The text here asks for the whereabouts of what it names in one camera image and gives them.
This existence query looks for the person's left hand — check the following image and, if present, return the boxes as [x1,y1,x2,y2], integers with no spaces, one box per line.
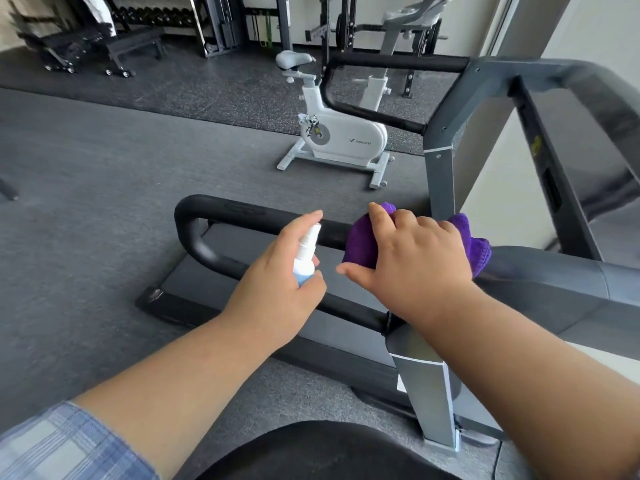
[219,210,329,352]

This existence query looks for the person's right hand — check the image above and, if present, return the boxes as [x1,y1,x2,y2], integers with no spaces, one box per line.
[336,202,481,329]

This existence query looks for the white blue spray bottle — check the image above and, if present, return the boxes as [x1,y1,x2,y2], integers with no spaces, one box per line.
[292,223,323,288]

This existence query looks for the purple microfibre cloth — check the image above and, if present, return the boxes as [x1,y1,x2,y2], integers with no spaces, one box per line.
[342,203,492,280]

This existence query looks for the person's left forearm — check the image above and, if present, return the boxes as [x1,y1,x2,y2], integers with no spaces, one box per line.
[74,313,282,480]

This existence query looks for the person's right forearm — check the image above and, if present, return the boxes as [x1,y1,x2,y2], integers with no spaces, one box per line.
[397,282,640,480]

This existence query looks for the white exercise bike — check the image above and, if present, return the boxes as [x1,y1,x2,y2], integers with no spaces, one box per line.
[274,50,396,191]

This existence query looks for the grey black treadmill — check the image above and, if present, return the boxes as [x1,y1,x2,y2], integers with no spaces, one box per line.
[135,52,640,456]

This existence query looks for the person's black trousers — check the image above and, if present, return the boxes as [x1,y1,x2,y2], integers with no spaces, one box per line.
[194,420,463,480]

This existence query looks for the black power rack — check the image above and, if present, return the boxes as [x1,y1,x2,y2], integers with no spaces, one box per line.
[304,0,449,99]

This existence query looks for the white grey fitness machine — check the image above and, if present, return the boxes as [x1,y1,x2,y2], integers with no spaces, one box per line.
[350,0,454,113]

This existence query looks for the green resistance bands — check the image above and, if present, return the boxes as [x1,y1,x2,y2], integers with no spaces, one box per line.
[251,9,277,49]

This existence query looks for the blue plaid shirt sleeve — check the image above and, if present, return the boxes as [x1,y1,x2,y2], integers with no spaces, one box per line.
[0,401,162,480]

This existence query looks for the black weight bench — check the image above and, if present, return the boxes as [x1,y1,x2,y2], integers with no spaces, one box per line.
[9,0,167,79]

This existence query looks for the rack of black dumbbells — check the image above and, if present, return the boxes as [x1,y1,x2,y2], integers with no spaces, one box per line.
[106,0,202,31]

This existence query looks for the grey cable machine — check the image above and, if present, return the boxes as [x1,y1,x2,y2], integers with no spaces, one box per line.
[189,0,247,58]

